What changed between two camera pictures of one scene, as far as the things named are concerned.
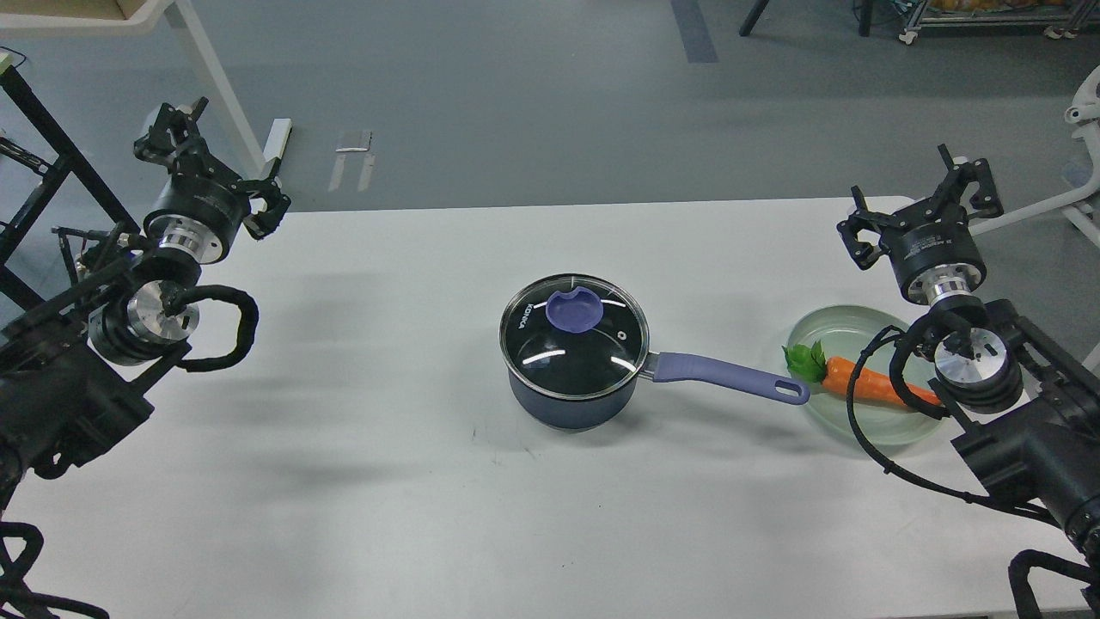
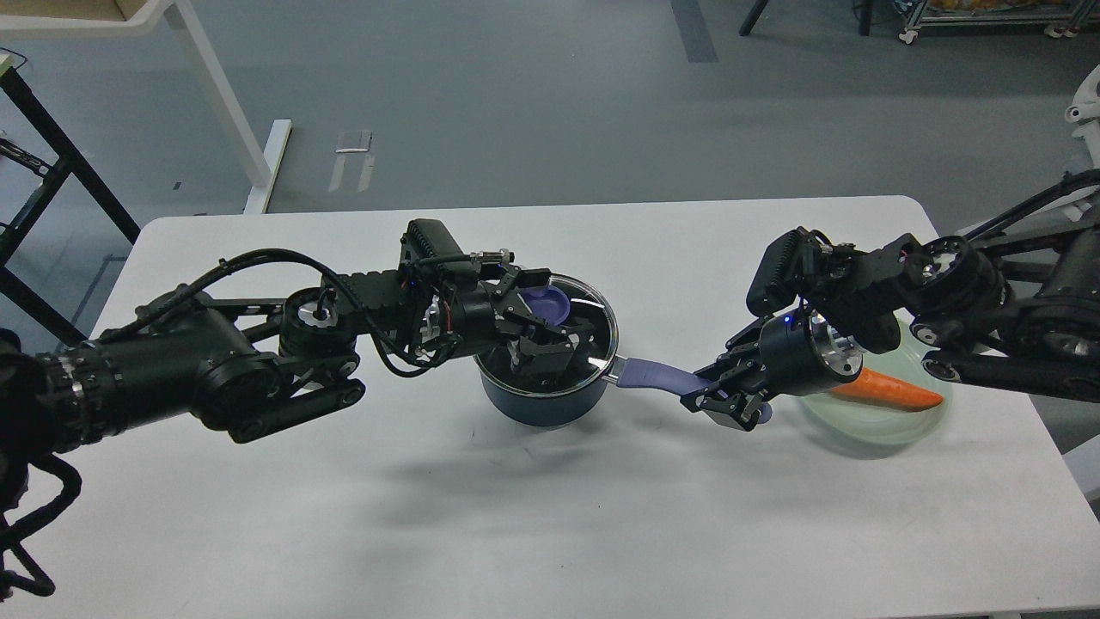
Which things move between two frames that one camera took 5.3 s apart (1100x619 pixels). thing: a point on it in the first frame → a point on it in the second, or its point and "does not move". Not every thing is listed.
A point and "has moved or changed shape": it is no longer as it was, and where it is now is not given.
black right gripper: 932,248 → 800,354
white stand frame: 1084,113 does not move
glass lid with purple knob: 573,336 has moved or changed shape
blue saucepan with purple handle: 600,411 has moved or changed shape
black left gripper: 199,215 → 479,318
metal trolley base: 1084,14 does not move
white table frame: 184,13 does not move
